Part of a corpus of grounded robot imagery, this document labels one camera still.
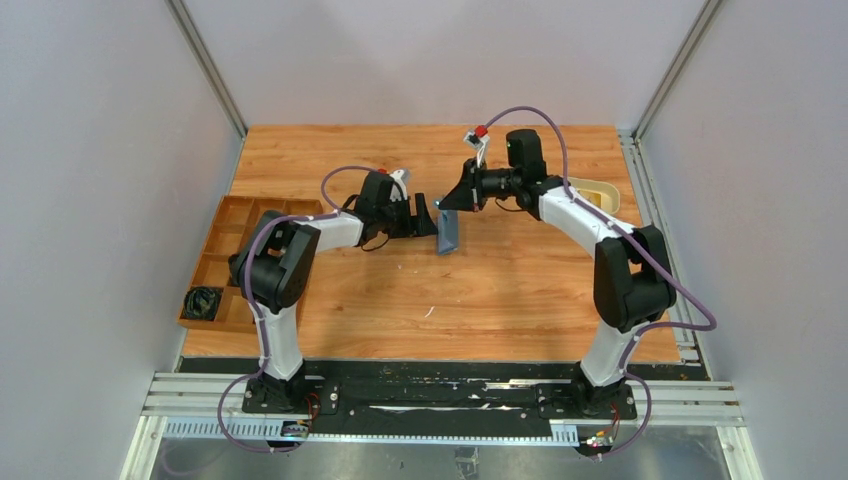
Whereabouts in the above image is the cream oval plastic tray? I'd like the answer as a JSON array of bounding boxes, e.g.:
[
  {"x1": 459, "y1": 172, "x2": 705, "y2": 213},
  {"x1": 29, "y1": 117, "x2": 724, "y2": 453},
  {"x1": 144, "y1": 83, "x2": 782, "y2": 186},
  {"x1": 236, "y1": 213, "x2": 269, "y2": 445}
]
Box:
[{"x1": 568, "y1": 177, "x2": 621, "y2": 215}]

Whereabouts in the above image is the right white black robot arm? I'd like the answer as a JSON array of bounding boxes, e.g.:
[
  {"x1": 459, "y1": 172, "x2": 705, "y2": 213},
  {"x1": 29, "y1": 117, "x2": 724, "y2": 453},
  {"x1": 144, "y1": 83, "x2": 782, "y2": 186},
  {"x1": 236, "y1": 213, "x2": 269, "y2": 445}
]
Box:
[{"x1": 439, "y1": 126, "x2": 677, "y2": 414}]

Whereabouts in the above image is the right aluminium corner post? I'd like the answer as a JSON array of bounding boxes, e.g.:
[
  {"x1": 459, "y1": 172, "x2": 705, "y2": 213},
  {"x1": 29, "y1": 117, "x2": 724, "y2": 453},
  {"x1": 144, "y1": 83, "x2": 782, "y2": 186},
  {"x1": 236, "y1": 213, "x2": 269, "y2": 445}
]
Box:
[{"x1": 631, "y1": 0, "x2": 725, "y2": 143}]

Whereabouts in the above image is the blue card holder wallet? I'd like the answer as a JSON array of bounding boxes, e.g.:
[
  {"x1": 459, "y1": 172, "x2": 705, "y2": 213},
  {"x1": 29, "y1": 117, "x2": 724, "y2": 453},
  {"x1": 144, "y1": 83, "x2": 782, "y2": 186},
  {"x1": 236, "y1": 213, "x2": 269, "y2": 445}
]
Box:
[{"x1": 434, "y1": 199, "x2": 460, "y2": 256}]

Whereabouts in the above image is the left aluminium corner post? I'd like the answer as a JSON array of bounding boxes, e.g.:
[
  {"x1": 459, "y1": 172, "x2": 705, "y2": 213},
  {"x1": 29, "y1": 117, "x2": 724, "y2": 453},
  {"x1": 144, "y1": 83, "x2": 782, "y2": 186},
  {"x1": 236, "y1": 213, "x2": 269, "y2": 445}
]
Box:
[{"x1": 164, "y1": 0, "x2": 248, "y2": 141}]

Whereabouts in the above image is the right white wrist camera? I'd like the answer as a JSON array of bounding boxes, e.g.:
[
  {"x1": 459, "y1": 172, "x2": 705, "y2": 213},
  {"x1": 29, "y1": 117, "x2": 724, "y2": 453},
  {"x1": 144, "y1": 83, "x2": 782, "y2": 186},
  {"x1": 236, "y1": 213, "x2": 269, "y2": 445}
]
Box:
[{"x1": 463, "y1": 125, "x2": 490, "y2": 167}]

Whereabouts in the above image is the aluminium corner post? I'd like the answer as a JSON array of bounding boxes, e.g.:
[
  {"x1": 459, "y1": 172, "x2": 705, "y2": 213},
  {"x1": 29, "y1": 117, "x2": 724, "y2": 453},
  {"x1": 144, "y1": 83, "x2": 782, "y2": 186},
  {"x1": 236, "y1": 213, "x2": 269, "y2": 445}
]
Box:
[
  {"x1": 164, "y1": 0, "x2": 248, "y2": 141},
  {"x1": 631, "y1": 0, "x2": 725, "y2": 143}
]

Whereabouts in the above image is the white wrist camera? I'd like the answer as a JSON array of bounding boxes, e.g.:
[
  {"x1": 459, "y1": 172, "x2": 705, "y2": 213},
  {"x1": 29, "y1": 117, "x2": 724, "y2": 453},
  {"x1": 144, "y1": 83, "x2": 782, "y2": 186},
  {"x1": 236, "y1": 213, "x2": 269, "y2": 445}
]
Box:
[
  {"x1": 389, "y1": 168, "x2": 410, "y2": 202},
  {"x1": 463, "y1": 125, "x2": 490, "y2": 167}
]

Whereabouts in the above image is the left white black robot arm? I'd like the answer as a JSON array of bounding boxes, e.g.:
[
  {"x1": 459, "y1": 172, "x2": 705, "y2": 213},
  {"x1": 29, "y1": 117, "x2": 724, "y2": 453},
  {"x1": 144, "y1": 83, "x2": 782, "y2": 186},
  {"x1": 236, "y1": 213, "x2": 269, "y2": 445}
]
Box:
[{"x1": 229, "y1": 169, "x2": 437, "y2": 408}]

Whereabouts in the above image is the wooden compartment tray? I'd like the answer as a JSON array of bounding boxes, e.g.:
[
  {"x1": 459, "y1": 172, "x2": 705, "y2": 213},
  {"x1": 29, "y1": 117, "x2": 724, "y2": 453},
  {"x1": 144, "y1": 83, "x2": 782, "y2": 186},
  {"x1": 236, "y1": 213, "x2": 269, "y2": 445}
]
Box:
[{"x1": 176, "y1": 194, "x2": 325, "y2": 333}]

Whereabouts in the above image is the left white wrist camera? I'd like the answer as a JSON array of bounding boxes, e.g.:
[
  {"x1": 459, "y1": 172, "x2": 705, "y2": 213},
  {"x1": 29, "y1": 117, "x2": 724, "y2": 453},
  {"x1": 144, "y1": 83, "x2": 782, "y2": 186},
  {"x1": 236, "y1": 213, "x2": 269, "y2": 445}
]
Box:
[{"x1": 389, "y1": 168, "x2": 410, "y2": 202}]

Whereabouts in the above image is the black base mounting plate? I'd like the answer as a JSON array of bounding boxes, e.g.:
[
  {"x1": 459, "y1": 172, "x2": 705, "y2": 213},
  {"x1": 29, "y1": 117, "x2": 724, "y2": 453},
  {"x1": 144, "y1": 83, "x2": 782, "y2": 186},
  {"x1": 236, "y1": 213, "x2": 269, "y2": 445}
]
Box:
[{"x1": 178, "y1": 357, "x2": 710, "y2": 439}]

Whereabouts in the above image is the black coiled cable bundle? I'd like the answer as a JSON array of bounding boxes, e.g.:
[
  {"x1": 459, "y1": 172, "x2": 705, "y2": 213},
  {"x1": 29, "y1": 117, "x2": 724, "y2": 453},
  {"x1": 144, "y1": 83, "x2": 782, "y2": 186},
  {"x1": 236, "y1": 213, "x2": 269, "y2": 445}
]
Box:
[{"x1": 183, "y1": 286, "x2": 224, "y2": 322}]

